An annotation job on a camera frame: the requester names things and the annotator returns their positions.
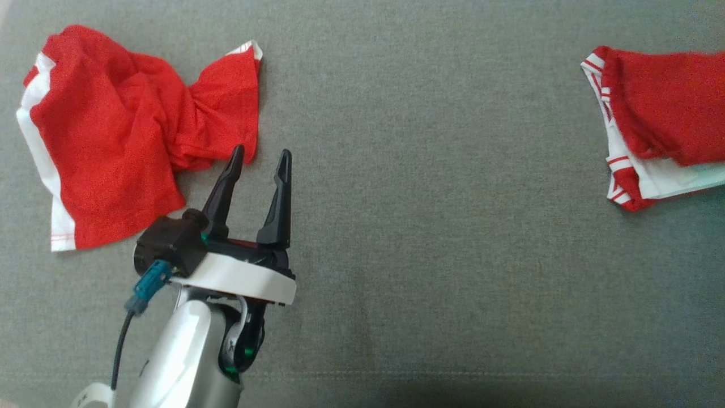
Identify red jersey with striped trim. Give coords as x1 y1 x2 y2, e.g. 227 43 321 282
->
580 45 725 213

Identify red shorts with white stripe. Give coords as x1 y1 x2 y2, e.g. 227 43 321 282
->
16 24 264 253

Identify black cable with teal connector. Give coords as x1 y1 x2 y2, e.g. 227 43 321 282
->
110 260 173 392

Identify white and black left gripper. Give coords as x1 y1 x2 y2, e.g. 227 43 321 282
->
169 144 298 308

